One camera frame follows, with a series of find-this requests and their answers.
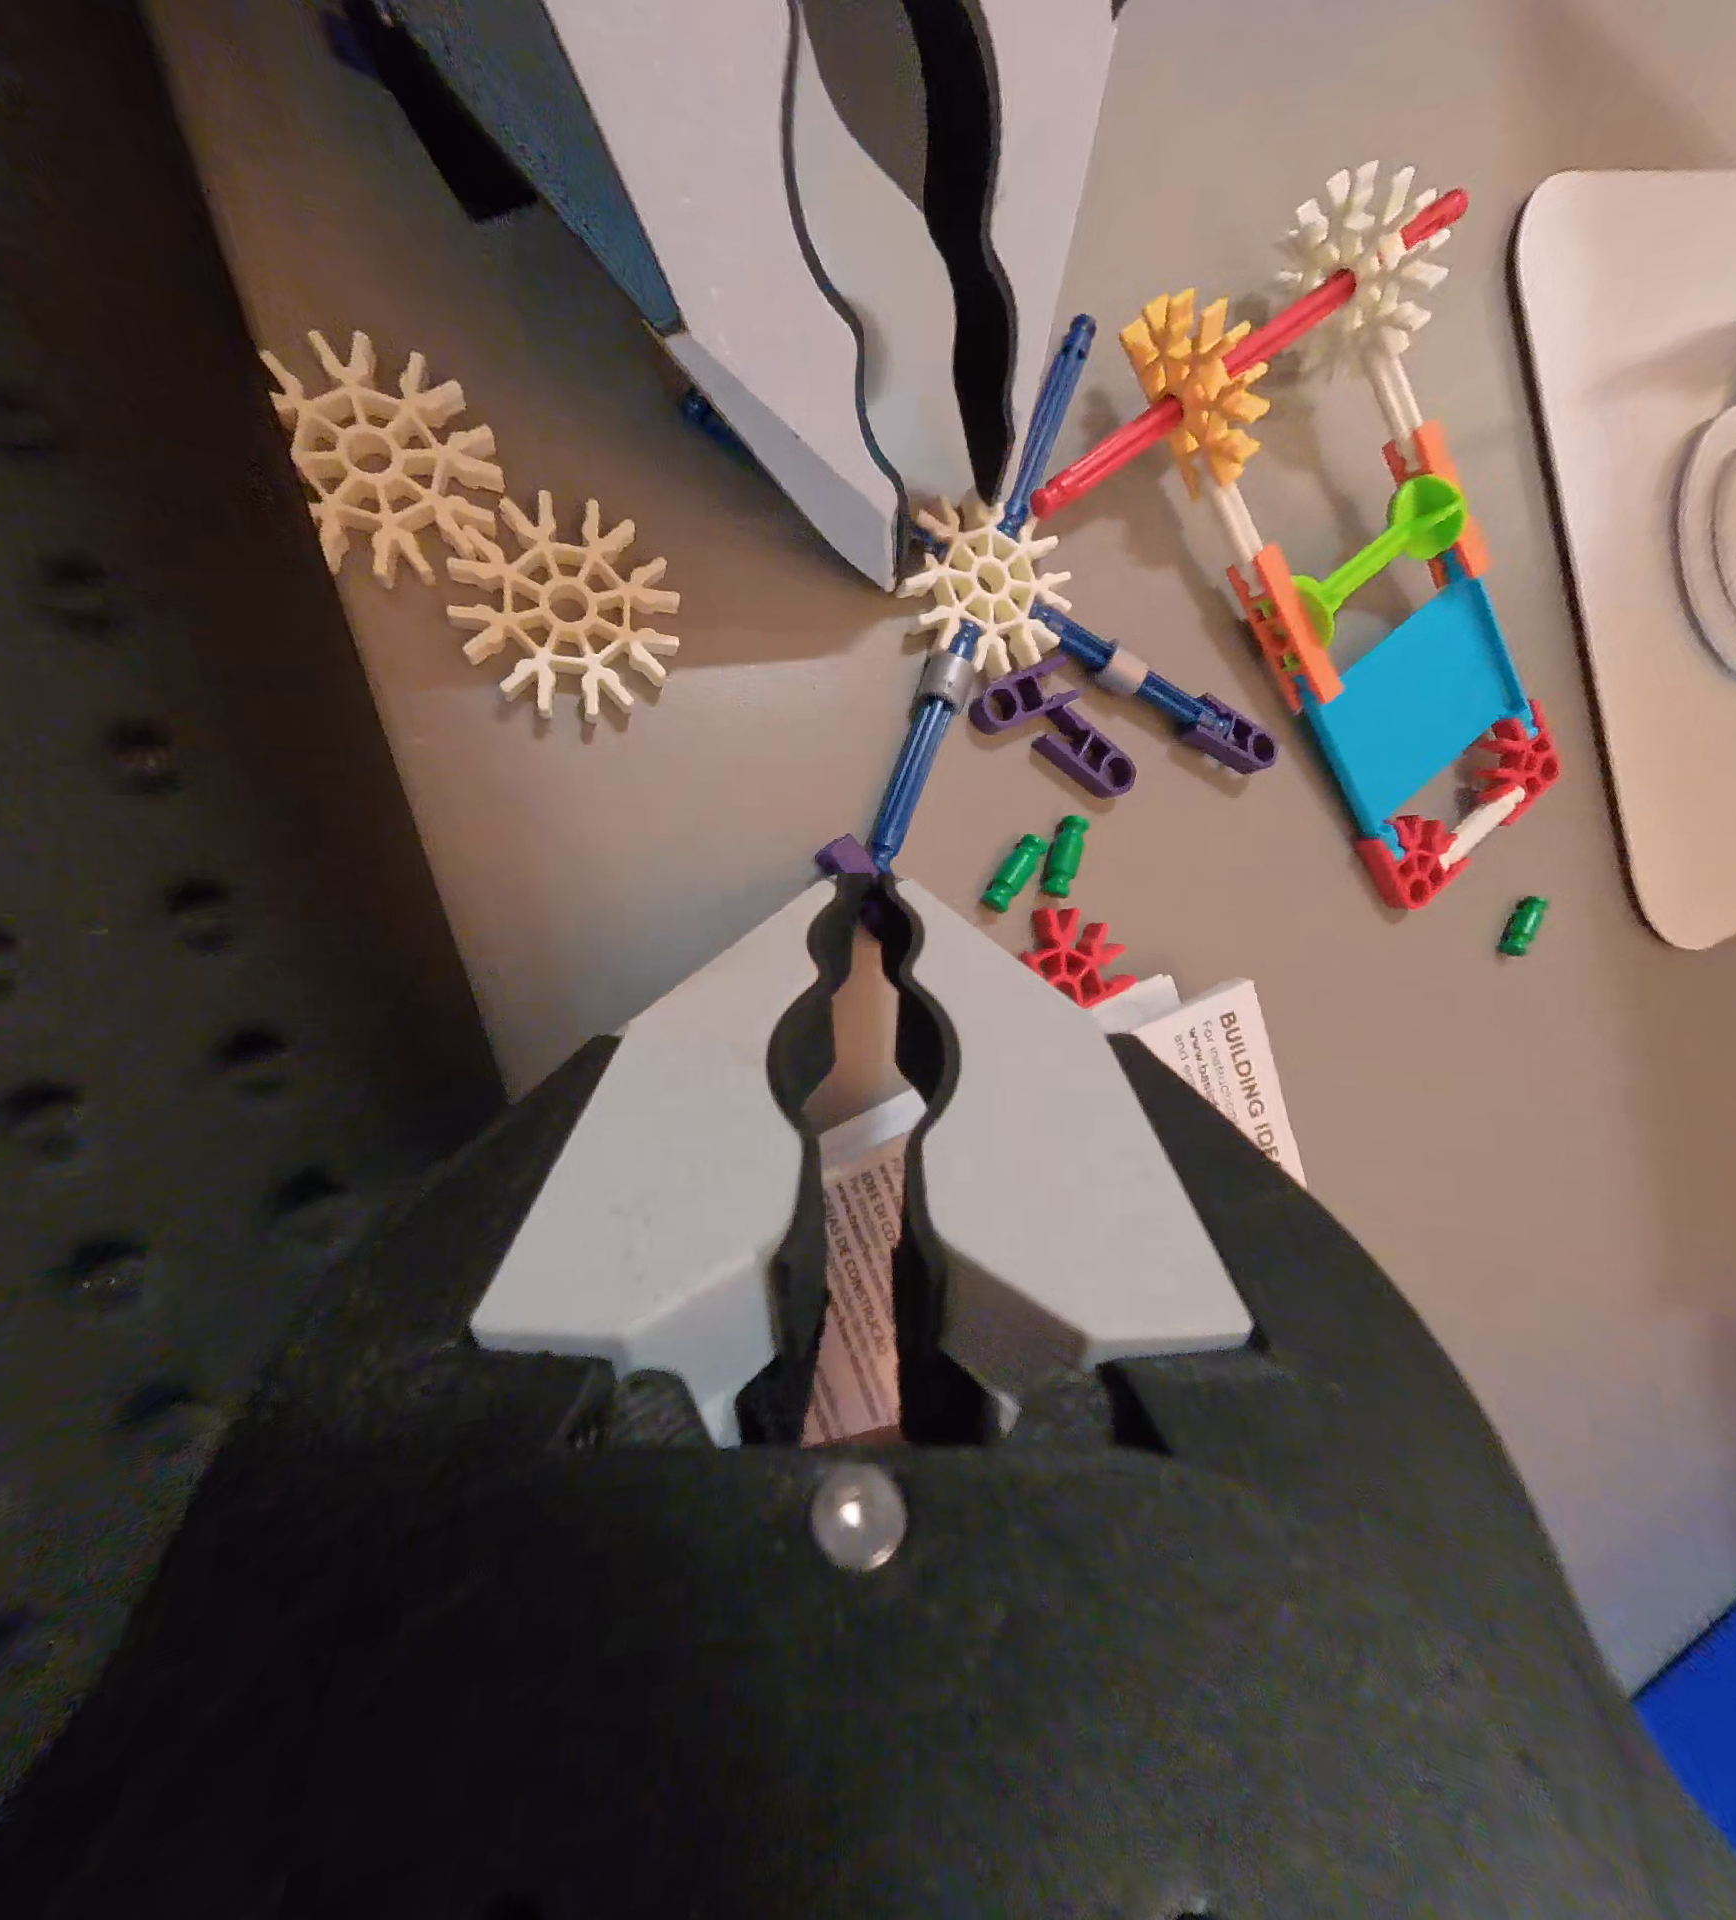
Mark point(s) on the colourful toy car frame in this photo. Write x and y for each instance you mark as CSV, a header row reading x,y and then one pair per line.
x,y
1409,704

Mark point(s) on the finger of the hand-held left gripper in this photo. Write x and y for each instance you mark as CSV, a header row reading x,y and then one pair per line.
x,y
1057,121
689,151

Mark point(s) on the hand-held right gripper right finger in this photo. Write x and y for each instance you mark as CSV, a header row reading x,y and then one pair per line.
x,y
1079,1200

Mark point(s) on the black perforated board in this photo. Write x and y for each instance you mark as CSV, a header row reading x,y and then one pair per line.
x,y
132,900

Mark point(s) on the red fan connector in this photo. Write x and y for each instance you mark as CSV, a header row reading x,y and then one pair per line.
x,y
1079,960

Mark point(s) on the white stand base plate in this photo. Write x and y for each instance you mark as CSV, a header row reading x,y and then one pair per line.
x,y
1602,525

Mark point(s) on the large white snowflake connector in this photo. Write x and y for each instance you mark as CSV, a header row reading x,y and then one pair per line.
x,y
399,458
589,608

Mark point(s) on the blue plastic rod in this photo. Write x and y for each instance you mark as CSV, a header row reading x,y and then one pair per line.
x,y
906,781
706,421
1050,413
1079,630

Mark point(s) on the purple clip connector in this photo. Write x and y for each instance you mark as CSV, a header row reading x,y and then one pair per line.
x,y
1060,734
996,704
1228,734
841,854

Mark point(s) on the small white snowflake connector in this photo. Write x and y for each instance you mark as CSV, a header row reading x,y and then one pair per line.
x,y
1004,584

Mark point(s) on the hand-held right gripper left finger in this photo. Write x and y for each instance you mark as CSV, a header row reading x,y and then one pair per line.
x,y
642,1200

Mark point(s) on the illustrated instruction booklet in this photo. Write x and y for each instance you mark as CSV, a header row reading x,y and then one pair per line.
x,y
1236,1080

